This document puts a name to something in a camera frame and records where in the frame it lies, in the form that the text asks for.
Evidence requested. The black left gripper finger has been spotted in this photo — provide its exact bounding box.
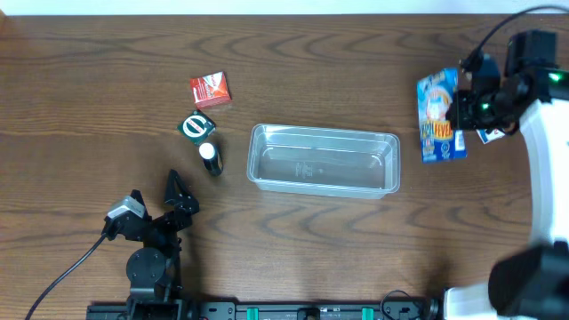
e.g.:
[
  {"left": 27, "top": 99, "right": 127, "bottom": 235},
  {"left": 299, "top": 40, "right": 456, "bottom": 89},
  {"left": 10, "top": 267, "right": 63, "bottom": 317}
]
[
  {"left": 164, "top": 169, "right": 199, "bottom": 215},
  {"left": 131, "top": 189, "right": 149, "bottom": 218}
]

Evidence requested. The white Panadol box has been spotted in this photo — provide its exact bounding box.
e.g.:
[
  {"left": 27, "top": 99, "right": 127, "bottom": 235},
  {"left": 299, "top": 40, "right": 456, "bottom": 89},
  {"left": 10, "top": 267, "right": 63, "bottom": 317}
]
[{"left": 477, "top": 129, "right": 506, "bottom": 144}]

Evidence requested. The blue cooling patch box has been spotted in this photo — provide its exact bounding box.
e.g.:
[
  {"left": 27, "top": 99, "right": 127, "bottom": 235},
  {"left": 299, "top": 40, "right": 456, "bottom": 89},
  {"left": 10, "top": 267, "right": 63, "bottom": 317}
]
[{"left": 416, "top": 68, "right": 468, "bottom": 164}]

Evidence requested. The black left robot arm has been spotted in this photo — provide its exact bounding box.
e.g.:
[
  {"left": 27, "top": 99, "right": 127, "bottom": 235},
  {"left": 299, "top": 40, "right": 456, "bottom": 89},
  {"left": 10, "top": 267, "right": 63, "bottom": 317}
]
[{"left": 124, "top": 169, "right": 199, "bottom": 319}]

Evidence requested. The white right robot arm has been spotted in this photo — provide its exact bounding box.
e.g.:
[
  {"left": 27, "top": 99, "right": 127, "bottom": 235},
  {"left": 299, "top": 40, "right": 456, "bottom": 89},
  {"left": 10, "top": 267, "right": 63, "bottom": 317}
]
[{"left": 442, "top": 68, "right": 568, "bottom": 319}]

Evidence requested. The clear plastic container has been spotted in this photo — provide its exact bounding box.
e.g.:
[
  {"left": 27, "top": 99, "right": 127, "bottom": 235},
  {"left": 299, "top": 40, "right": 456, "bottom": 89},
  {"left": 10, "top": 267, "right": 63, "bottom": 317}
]
[{"left": 246, "top": 124, "right": 401, "bottom": 199}]

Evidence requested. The dark bottle white cap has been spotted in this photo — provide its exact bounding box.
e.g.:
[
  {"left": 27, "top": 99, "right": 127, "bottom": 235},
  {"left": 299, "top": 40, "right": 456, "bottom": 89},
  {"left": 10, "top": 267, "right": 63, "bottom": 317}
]
[{"left": 198, "top": 142, "right": 223, "bottom": 176}]

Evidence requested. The green Zam-Buk box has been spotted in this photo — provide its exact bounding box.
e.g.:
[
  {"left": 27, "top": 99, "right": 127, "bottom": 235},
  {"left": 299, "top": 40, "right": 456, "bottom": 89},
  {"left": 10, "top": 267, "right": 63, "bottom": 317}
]
[{"left": 177, "top": 109, "right": 216, "bottom": 147}]

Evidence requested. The red medicine box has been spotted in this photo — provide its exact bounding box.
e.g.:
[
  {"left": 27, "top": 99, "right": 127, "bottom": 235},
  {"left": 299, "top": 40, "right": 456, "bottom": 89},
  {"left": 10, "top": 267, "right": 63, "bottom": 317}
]
[{"left": 189, "top": 71, "right": 232, "bottom": 109}]

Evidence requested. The black left camera cable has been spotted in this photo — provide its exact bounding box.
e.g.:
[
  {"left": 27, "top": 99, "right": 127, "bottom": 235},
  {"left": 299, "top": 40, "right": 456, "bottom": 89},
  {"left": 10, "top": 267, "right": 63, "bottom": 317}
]
[{"left": 24, "top": 233, "right": 108, "bottom": 320}]

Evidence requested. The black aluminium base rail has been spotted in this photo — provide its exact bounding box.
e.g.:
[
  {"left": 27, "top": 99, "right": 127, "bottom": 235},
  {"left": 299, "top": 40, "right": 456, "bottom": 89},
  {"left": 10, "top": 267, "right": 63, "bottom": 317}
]
[{"left": 85, "top": 298, "right": 443, "bottom": 320}]

